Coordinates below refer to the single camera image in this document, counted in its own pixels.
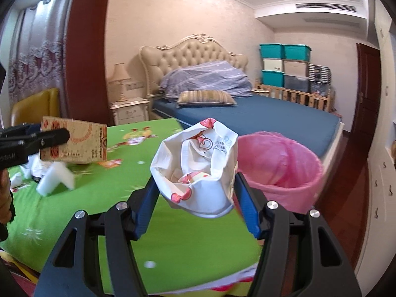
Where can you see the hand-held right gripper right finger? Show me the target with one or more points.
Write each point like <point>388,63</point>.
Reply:
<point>247,207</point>

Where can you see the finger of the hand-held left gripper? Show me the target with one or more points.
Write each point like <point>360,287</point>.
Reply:
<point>49,139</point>
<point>18,131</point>

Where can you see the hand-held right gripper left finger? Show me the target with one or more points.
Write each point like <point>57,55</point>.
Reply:
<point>148,205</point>

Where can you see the brown cardboard box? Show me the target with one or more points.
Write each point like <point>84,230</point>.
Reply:
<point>83,142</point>

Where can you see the white foam block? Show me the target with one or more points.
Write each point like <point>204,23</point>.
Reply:
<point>57,178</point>

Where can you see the white printed plastic bag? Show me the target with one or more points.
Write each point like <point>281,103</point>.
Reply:
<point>198,191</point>

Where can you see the pink lined waste bin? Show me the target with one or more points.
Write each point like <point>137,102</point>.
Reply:
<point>278,161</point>

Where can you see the person's left hand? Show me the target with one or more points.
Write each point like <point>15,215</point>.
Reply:
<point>4,195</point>

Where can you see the white crumpled paper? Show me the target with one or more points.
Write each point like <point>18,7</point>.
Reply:
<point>21,178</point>

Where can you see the yellow chair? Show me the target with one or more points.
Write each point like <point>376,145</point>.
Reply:
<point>37,105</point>

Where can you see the green cartoon printed tablecloth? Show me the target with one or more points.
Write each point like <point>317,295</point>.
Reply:
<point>130,161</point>

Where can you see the lace patterned curtain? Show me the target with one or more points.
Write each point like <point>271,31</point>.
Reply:
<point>37,52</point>

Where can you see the cream carved nightstand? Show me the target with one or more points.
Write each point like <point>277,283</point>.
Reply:
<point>130,111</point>

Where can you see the beige table lamp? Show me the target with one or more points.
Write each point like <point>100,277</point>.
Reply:
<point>119,75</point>

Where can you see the cream tufted bed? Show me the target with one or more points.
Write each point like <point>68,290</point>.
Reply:
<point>278,117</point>

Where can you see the brown striped pillow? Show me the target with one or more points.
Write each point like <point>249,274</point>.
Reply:
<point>205,98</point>

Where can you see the teal storage box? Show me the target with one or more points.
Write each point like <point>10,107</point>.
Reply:
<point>271,51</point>
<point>273,78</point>
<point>297,52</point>

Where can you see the grey translucent storage box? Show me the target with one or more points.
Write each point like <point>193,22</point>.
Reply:
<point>296,83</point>

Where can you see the white wardrobe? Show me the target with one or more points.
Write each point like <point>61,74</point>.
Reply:
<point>380,191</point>

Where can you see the purple striped quilt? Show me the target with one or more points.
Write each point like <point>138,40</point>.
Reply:
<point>204,79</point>

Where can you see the dark printed carton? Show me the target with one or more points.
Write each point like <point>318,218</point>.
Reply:
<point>319,88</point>

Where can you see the beige storage box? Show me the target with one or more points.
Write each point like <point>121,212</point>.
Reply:
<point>296,67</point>
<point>273,64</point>

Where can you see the black striped carton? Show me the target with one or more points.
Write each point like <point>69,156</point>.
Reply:
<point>320,73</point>

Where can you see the dark wooden door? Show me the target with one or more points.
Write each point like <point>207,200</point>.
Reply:
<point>368,99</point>

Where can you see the ceiling air vent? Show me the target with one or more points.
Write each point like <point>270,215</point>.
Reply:
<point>324,6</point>

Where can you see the wall socket panel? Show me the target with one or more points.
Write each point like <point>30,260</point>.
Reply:
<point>135,84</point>

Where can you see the wooden crib rail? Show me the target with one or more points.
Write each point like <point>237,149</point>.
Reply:
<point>294,96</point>

